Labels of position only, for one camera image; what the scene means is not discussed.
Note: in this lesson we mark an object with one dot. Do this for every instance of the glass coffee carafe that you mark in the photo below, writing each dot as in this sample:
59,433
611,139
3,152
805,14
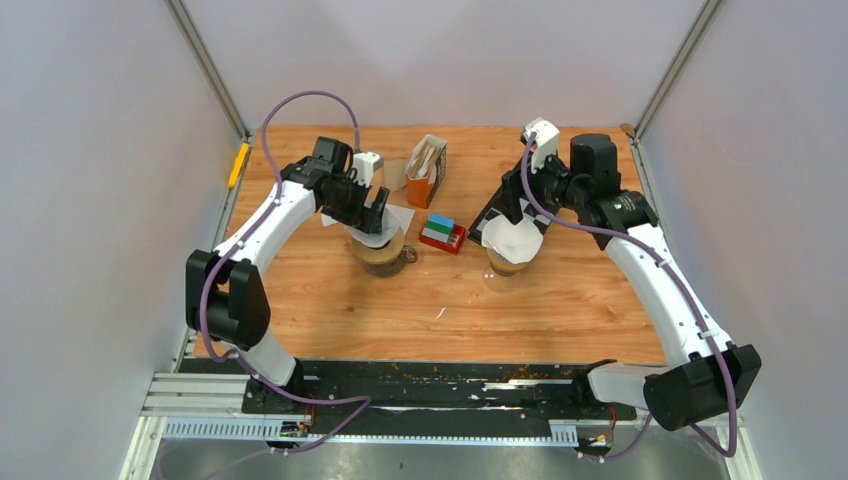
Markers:
406,256

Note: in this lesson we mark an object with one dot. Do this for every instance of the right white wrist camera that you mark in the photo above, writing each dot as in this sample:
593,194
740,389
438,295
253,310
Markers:
545,142

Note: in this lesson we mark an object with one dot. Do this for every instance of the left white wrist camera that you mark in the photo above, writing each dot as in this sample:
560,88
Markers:
365,164

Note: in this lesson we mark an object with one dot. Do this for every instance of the clear glass beaker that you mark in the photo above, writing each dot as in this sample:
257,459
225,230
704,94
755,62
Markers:
504,282

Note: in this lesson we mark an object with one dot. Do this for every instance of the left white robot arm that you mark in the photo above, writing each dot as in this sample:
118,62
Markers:
226,300

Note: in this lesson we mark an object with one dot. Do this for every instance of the yellow marker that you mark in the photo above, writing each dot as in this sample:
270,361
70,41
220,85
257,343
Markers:
238,165

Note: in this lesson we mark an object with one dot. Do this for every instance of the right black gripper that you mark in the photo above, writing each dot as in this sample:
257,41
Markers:
513,191

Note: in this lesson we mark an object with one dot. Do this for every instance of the brown paper filter on table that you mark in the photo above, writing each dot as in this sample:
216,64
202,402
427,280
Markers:
394,174

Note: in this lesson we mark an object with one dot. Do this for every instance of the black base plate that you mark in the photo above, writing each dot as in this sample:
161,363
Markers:
438,399

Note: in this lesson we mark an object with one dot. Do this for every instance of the red toy brick stack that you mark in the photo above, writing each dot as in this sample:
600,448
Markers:
442,233

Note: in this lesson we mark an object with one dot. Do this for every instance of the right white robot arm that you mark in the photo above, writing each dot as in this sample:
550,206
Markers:
706,374

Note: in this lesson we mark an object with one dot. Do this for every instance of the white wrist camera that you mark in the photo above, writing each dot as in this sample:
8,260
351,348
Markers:
545,142
365,164

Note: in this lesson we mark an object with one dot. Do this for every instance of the white paper coffee filter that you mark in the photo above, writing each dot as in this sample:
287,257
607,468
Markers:
394,218

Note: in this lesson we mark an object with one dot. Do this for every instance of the aluminium frame rail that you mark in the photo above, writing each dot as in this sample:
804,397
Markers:
201,402

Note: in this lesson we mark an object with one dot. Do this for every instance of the orange filter box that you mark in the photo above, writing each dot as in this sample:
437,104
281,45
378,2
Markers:
425,170

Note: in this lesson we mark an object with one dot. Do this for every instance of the black white chessboard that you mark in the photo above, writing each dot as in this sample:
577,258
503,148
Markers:
497,207

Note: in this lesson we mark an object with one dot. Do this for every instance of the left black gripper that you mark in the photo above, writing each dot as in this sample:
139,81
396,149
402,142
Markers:
366,217

